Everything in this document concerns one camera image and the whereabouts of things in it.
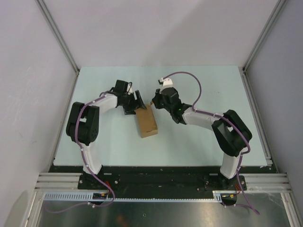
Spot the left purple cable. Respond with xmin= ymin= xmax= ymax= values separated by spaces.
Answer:
xmin=44 ymin=82 xmax=133 ymax=215

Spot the right aluminium side rail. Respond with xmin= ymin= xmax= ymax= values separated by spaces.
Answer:
xmin=239 ymin=67 xmax=274 ymax=166

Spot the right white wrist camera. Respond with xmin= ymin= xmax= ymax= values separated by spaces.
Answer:
xmin=158 ymin=78 xmax=173 ymax=90

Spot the left aluminium frame post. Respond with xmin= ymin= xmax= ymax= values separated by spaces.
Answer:
xmin=35 ymin=0 xmax=80 ymax=74

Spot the aluminium front cross rail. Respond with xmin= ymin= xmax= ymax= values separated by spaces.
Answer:
xmin=35 ymin=173 xmax=292 ymax=193

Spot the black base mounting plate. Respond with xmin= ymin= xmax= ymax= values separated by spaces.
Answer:
xmin=49 ymin=166 xmax=277 ymax=200

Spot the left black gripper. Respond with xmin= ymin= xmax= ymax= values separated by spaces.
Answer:
xmin=121 ymin=91 xmax=146 ymax=115

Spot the brown cardboard express box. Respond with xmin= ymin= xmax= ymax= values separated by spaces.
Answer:
xmin=135 ymin=104 xmax=158 ymax=138

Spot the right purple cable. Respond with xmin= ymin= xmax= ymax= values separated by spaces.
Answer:
xmin=161 ymin=71 xmax=260 ymax=215

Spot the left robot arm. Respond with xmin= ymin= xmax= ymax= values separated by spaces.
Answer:
xmin=66 ymin=80 xmax=147 ymax=189

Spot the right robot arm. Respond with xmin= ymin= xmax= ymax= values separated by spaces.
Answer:
xmin=152 ymin=87 xmax=252 ymax=190

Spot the white slotted cable duct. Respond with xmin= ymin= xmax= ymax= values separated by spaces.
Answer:
xmin=44 ymin=190 xmax=225 ymax=203

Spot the purple cable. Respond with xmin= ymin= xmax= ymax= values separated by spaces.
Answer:
xmin=44 ymin=82 xmax=133 ymax=215
xmin=161 ymin=71 xmax=260 ymax=215

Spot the right aluminium frame post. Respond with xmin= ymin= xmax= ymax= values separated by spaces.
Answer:
xmin=242 ymin=0 xmax=289 ymax=72

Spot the aluminium frame post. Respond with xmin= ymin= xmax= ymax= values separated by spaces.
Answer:
xmin=242 ymin=0 xmax=289 ymax=72
xmin=35 ymin=0 xmax=80 ymax=74

